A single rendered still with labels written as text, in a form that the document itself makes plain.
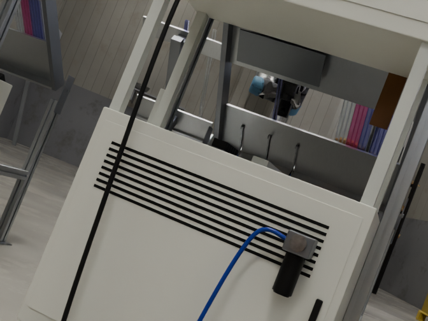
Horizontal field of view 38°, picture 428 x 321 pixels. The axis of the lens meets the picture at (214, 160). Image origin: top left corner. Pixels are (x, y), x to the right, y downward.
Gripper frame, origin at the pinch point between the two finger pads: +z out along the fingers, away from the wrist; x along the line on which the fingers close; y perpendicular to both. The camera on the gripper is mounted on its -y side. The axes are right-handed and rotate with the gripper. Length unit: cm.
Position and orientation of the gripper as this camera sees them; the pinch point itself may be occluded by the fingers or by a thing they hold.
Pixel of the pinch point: (276, 104)
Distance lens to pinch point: 225.7
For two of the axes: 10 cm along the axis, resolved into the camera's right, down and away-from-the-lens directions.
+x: 8.9, 3.4, -3.1
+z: -4.2, 3.4, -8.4
